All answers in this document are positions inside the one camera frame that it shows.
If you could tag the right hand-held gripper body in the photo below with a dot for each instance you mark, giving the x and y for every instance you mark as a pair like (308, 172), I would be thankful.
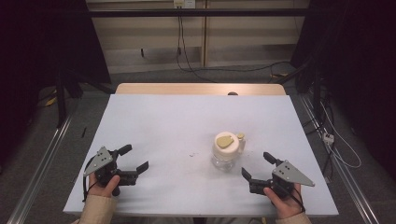
(288, 175)

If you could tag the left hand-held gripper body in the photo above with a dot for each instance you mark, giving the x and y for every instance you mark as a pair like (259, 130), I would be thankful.
(104, 166)

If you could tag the clear jar with white lid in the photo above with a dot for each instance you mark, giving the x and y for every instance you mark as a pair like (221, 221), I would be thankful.
(227, 151)

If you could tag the person's left hand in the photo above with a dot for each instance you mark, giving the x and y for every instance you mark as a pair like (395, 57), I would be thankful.
(104, 187)

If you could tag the person's right hand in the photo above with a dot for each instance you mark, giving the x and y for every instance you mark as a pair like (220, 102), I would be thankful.
(285, 203)

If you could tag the white table board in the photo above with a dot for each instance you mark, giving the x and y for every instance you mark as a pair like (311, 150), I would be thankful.
(171, 124)

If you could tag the white power strip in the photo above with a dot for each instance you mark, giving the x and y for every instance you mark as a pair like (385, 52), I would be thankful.
(328, 137)

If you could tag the black metal stand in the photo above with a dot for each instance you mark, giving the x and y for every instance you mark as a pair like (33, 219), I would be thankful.
(61, 102)

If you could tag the yellow floor tape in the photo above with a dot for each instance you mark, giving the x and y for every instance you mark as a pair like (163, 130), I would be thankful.
(51, 101)

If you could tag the dark curtain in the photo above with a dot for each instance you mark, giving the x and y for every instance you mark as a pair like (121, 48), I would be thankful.
(37, 46)
(358, 46)

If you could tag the black horizontal bar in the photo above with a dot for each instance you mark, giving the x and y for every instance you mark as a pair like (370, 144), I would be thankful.
(199, 12)

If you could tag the aluminium floor rail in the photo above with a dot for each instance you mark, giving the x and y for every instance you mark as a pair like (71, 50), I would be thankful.
(37, 174)
(351, 186)

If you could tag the wooden wall post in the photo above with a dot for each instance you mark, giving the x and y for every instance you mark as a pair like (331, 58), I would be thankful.
(204, 34)

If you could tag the white wall socket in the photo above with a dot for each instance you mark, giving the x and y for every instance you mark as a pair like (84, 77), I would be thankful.
(183, 3)

